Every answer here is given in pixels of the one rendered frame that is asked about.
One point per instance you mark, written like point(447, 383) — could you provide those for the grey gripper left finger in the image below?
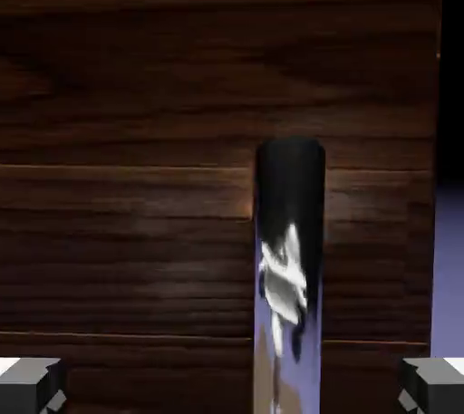
point(25, 385)

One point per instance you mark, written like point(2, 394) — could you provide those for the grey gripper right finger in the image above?
point(438, 388)

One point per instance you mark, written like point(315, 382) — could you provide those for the dark wood cabinet door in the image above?
point(145, 77)
point(127, 261)
point(163, 377)

